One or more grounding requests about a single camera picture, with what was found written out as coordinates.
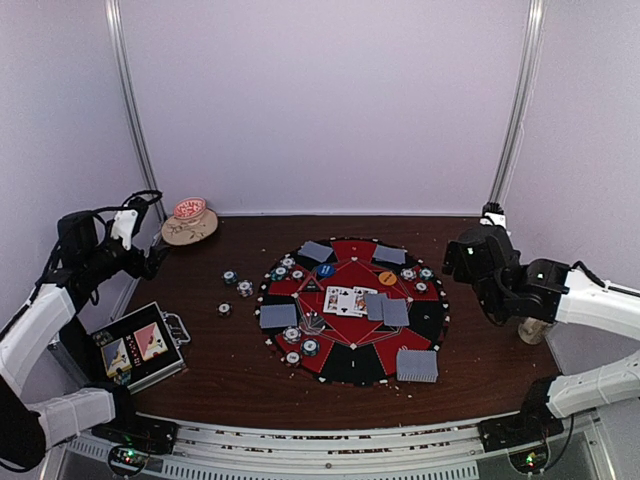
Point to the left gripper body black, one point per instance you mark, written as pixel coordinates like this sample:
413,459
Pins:
134,268

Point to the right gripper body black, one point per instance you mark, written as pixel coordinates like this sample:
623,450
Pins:
461,274

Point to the single green fifty chip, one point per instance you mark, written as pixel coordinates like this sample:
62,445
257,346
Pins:
425,274

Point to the blue ten chips sector eight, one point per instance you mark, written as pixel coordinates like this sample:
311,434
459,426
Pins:
409,274

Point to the dealt card sector seven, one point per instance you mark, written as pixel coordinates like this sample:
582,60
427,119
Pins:
390,254

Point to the orange big blind button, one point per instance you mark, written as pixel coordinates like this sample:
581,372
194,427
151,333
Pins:
387,278

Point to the face-down community card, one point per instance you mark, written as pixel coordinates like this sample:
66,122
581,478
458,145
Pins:
375,306
395,312

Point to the blue white poker chip stack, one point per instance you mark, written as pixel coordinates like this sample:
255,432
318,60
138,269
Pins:
245,288

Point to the blue playing card deck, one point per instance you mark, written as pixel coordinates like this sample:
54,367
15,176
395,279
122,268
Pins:
417,366

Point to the king of spades card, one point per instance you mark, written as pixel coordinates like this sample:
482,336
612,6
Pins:
360,306

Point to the green fifty chips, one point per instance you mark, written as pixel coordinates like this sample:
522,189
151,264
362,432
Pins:
310,347
279,273

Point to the dealt card sector three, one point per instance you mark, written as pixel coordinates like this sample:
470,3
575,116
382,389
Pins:
278,316

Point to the blue small blind button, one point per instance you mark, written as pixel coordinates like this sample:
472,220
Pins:
325,270

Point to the dealt card sector five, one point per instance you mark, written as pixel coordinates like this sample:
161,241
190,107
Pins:
315,251

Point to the black triangle all-in marker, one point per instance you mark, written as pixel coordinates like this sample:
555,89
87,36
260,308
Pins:
311,285

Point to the clear acrylic dealer button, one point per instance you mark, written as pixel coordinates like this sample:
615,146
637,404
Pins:
312,323

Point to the brown hundred chip sector two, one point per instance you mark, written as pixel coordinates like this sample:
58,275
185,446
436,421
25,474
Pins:
292,359

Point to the king of diamonds card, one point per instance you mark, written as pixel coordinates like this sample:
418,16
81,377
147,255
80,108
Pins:
332,299

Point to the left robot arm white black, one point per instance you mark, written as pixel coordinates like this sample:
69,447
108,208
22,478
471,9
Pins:
89,250

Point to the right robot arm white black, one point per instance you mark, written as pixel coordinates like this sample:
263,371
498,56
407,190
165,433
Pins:
554,293

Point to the round wooden plate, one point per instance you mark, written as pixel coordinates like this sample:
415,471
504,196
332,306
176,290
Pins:
181,232

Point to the red white patterned bowl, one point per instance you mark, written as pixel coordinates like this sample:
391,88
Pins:
190,209

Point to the aluminium poker case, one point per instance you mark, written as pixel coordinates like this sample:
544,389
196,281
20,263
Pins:
137,351

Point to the cream ceramic mug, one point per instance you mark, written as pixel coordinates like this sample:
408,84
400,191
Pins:
533,331

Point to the green poker chip stack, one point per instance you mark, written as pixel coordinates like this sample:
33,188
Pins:
229,277

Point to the brown poker chip stack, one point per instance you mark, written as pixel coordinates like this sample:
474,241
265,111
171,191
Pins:
224,309

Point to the round red black poker mat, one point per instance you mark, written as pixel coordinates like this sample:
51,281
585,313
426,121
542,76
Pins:
353,349

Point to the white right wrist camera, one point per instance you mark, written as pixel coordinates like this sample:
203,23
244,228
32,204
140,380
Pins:
493,214

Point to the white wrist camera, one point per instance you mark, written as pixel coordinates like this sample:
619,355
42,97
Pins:
123,226
493,214

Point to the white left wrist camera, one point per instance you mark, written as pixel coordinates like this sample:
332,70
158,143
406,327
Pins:
123,226

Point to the right aluminium frame post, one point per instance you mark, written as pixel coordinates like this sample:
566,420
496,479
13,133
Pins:
523,93

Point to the aluminium frame post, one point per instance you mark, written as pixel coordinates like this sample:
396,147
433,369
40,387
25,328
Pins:
116,32
523,93

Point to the front aluminium rail base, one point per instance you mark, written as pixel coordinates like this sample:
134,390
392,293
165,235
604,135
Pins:
453,450

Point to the left aluminium frame post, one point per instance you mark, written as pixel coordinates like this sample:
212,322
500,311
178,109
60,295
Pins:
116,32

